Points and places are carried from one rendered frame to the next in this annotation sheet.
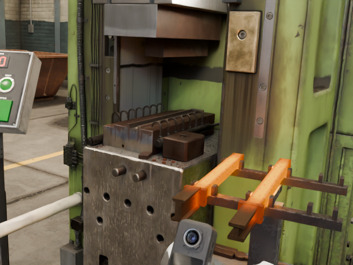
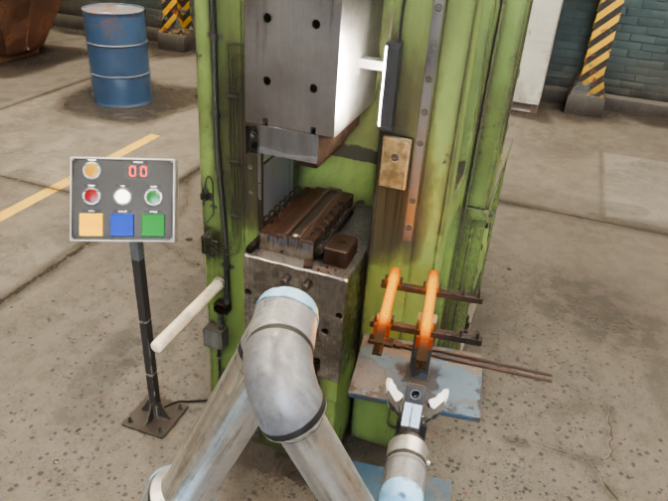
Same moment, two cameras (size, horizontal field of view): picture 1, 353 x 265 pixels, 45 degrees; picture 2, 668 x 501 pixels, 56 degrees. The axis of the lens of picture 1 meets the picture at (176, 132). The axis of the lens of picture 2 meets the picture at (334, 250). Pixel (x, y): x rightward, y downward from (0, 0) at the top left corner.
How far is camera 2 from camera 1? 1.00 m
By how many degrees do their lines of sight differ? 21
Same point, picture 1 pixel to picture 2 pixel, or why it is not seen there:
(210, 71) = (346, 148)
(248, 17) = (402, 144)
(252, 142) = (401, 245)
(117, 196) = not seen: hidden behind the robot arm
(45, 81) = (25, 28)
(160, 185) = (326, 291)
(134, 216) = not seen: hidden behind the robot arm
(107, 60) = (249, 158)
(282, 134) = (427, 240)
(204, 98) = (339, 173)
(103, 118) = (246, 211)
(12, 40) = not seen: outside the picture
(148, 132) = (308, 242)
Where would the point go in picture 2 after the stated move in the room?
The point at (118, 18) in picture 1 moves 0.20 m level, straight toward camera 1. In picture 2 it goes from (275, 140) to (293, 165)
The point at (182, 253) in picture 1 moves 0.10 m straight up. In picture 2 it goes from (410, 402) to (416, 368)
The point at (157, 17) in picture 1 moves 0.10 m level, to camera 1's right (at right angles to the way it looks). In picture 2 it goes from (318, 146) to (350, 146)
